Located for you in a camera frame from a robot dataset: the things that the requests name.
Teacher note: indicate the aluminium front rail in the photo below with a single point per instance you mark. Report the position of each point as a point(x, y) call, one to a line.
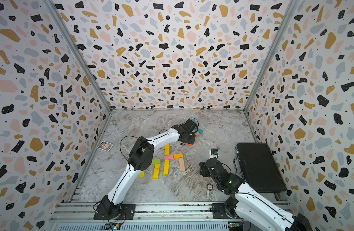
point(149, 216)

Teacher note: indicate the natural wood long block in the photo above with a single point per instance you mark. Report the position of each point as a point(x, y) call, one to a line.
point(182, 164)

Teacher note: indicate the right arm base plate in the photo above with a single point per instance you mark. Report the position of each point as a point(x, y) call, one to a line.
point(223, 211)

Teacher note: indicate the lime green block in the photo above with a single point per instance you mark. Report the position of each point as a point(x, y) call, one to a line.
point(155, 161)

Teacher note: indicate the pink block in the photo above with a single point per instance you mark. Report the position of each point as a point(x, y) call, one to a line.
point(170, 157)

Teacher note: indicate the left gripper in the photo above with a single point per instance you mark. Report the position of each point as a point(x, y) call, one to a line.
point(193, 141)

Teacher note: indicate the amber block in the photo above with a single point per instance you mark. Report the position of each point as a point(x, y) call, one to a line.
point(177, 156)

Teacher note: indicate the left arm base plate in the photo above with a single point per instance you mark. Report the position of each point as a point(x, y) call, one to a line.
point(122, 211)

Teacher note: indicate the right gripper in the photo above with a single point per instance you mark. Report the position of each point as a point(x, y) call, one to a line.
point(203, 167)

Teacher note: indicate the small printed card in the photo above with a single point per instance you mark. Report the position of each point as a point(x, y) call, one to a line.
point(105, 146)

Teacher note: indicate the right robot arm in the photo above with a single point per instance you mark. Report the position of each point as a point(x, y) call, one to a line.
point(246, 203)

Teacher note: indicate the black carrying case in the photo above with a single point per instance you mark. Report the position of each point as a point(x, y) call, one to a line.
point(259, 168)

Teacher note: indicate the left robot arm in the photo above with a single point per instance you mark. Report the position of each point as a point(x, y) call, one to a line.
point(141, 157)

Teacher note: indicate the round table grommet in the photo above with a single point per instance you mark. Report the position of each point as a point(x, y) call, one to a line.
point(209, 186)

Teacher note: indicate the yellow long block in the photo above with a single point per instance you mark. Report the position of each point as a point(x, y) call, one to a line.
point(166, 167)

